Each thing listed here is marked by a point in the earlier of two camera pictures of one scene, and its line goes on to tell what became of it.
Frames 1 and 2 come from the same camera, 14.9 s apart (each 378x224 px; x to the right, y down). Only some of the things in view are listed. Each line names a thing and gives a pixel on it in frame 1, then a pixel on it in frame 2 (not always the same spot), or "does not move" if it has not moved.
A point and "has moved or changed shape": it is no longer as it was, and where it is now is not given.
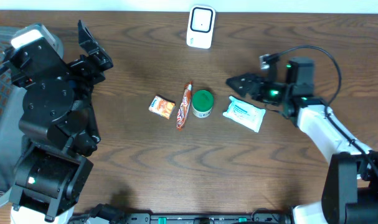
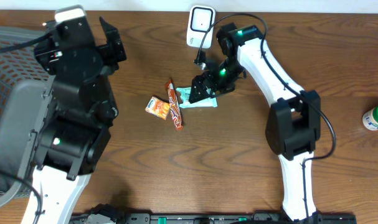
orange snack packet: (162, 106) has moved or changed shape
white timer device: (201, 26) does not move
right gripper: (258, 79) to (198, 81)
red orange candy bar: (184, 106) to (175, 106)
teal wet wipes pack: (245, 114) to (185, 93)
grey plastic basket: (6, 99) does not move
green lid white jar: (202, 102) to (376, 118)
